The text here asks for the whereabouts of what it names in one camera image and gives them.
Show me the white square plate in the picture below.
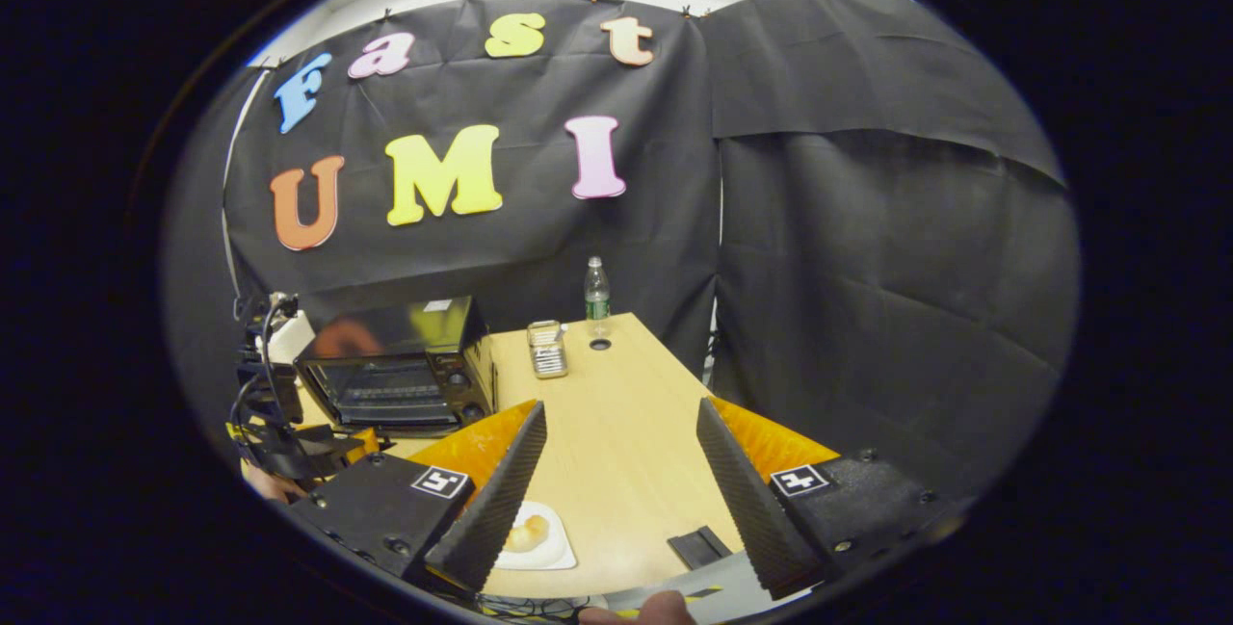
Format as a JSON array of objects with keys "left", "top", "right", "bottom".
[{"left": 494, "top": 500, "right": 579, "bottom": 572}]

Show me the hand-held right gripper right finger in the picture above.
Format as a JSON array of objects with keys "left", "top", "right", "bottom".
[{"left": 695, "top": 396, "right": 974, "bottom": 601}]

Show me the pale bread roll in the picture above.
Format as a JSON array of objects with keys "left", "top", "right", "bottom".
[{"left": 505, "top": 513, "right": 551, "bottom": 554}]

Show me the black electric oven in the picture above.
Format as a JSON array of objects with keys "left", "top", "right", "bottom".
[{"left": 294, "top": 296, "right": 498, "bottom": 439}]

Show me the white toaster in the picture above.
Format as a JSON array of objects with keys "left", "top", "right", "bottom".
[{"left": 268, "top": 310, "right": 317, "bottom": 366}]

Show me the clear ribbed glass container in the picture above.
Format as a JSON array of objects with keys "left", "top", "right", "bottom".
[{"left": 526, "top": 320, "right": 569, "bottom": 380}]

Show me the clear water bottle green label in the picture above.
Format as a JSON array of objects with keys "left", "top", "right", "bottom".
[{"left": 585, "top": 256, "right": 612, "bottom": 337}]

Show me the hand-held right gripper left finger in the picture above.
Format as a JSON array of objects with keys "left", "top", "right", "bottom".
[{"left": 285, "top": 400, "right": 548, "bottom": 595}]

